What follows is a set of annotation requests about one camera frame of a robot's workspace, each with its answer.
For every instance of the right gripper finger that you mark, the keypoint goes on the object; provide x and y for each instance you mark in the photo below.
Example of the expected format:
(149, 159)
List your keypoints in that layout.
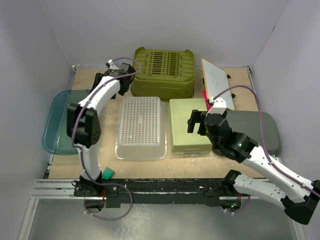
(195, 117)
(202, 129)

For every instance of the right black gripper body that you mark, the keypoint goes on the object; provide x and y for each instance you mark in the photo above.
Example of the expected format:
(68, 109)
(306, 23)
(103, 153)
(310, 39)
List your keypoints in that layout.
(215, 144)

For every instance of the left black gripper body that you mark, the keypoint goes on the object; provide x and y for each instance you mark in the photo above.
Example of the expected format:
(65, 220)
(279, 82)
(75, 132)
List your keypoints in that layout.
(126, 89)

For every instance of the light green plastic basket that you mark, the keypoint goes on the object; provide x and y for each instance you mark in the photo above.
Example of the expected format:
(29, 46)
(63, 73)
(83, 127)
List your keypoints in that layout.
(183, 142)

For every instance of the large grey plastic tub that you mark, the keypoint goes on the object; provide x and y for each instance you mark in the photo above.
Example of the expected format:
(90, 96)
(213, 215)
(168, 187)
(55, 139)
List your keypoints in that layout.
(248, 122)

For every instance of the olive green plastic tub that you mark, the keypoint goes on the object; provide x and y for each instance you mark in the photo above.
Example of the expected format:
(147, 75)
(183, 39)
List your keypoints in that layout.
(166, 74)

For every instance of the white perforated plastic basket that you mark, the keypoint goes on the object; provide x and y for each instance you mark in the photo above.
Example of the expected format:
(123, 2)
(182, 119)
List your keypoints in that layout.
(142, 129)

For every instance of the teal transparent basket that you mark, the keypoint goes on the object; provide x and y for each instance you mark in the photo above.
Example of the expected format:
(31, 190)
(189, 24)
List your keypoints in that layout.
(55, 139)

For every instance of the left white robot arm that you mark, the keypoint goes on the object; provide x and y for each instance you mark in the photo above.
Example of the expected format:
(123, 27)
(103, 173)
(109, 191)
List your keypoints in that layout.
(83, 123)

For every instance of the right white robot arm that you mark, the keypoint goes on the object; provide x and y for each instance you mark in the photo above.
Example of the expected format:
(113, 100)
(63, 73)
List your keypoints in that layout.
(297, 196)

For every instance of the pink plastic clip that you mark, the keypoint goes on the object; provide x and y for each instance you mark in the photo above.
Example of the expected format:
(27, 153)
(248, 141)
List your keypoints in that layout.
(204, 93)

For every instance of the teal green sponge block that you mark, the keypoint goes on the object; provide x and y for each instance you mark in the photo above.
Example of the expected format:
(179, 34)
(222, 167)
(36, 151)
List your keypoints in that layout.
(107, 173)

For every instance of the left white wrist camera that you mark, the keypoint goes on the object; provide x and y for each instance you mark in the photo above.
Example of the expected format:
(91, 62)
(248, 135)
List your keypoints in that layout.
(111, 66)

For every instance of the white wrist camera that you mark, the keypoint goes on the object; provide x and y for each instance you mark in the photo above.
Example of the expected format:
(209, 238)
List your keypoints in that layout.
(218, 106)
(111, 66)

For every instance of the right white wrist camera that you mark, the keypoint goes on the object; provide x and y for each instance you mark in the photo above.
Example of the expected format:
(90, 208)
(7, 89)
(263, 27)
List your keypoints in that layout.
(218, 106)

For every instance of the white board yellow frame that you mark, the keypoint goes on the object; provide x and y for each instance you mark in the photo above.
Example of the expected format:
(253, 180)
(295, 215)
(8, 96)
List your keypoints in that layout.
(215, 79)

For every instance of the aluminium frame rail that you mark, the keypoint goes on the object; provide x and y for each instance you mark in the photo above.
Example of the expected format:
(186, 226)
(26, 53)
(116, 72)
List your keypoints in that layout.
(53, 212)

